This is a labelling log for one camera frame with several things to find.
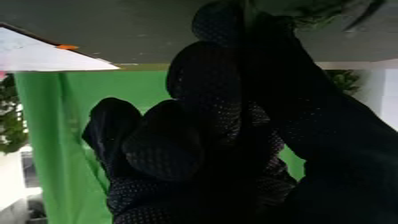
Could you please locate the green plant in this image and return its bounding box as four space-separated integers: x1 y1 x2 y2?
0 73 31 156
323 69 363 97

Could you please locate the green sprig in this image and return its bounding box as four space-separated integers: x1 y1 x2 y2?
243 0 388 33

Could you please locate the white sheet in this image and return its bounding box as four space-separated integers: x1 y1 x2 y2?
0 26 120 73

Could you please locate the dark mat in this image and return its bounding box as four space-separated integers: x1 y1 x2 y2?
0 0 398 66

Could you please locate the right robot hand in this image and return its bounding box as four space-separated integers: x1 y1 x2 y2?
79 0 398 224

